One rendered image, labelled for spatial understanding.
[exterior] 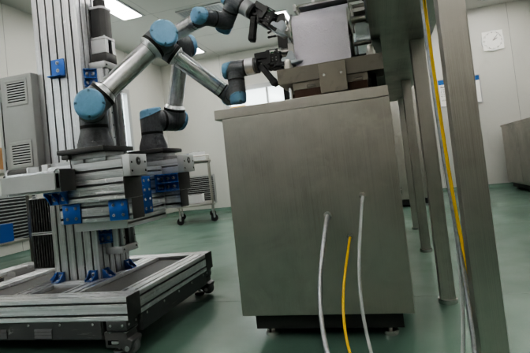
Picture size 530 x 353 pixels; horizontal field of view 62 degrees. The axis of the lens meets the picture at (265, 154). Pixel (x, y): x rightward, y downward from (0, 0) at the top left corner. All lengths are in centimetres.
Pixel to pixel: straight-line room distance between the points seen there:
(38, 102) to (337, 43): 144
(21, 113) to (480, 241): 202
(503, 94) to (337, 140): 619
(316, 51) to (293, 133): 45
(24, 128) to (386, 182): 167
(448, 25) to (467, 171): 34
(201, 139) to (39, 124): 592
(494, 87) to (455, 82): 656
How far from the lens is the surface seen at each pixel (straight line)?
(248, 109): 168
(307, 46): 194
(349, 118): 160
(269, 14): 205
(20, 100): 241
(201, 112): 814
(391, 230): 161
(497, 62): 773
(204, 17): 205
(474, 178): 110
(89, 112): 184
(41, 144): 235
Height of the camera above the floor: 65
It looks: 2 degrees up
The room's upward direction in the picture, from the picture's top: 6 degrees counter-clockwise
